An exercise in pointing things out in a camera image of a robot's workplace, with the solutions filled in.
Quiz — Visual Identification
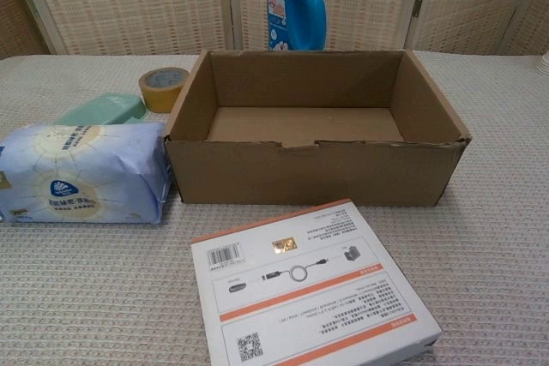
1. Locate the blue tissue paper pack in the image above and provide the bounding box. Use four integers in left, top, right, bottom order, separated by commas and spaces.
0, 122, 173, 226

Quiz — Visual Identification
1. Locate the brown cardboard box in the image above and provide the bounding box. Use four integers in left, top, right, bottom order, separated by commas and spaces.
162, 49, 473, 208

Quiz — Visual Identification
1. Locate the tan packing tape roll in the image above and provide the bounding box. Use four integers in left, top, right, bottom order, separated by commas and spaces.
137, 67, 190, 115

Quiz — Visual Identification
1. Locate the white orange product box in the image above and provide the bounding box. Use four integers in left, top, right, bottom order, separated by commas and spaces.
190, 198, 443, 366

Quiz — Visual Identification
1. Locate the blue detergent pump bottle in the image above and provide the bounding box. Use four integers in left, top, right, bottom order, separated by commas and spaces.
266, 0, 329, 52

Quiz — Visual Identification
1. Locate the mint green plastic scoop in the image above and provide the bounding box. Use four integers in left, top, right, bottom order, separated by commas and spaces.
53, 91, 149, 127

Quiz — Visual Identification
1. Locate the beige woven tablecloth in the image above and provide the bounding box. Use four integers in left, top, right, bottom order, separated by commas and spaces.
0, 50, 549, 366

